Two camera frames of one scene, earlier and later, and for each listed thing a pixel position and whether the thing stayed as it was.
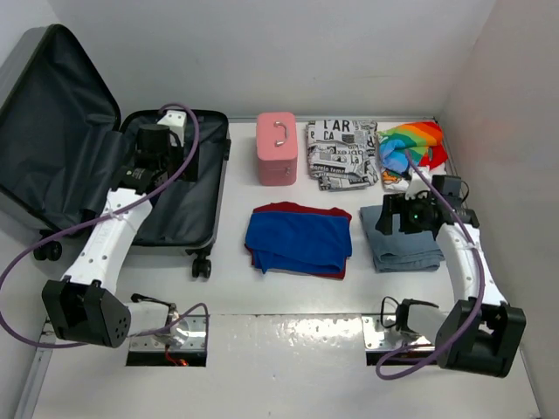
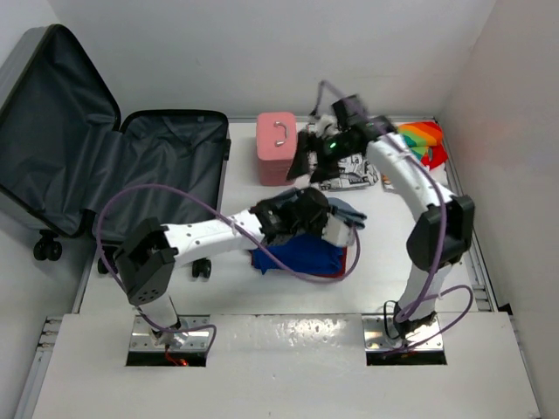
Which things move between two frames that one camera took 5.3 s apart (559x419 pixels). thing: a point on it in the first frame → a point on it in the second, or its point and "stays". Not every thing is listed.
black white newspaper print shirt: (341, 154) stays
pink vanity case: (276, 140) stays
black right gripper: (395, 203) → (307, 141)
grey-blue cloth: (399, 251) → (341, 209)
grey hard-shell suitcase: (62, 140) stays
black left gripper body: (170, 161) → (315, 223)
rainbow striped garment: (424, 141) stays
